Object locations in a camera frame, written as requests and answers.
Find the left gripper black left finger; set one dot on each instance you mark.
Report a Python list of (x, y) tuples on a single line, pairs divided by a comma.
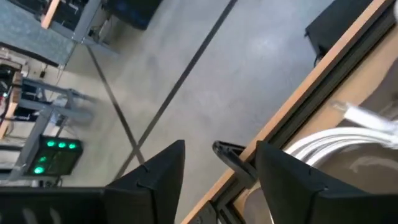
[(149, 193)]

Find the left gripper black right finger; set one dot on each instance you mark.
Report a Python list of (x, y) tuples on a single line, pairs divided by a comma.
[(289, 193)]

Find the black device green lights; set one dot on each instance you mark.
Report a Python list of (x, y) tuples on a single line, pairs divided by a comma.
[(56, 158)]

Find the grey metal workbench frame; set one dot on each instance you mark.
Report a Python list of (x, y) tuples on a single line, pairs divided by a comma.
[(34, 137)]

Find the translucent dark grey bin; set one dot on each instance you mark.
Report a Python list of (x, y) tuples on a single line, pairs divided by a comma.
[(357, 177)]

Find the black floor case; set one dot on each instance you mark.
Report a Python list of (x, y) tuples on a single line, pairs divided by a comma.
[(335, 25)]

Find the black aluminium frame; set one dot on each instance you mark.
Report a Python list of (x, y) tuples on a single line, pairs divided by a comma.
[(311, 101)]

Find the dark storage box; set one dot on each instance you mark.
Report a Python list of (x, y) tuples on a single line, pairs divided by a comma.
[(133, 11)]

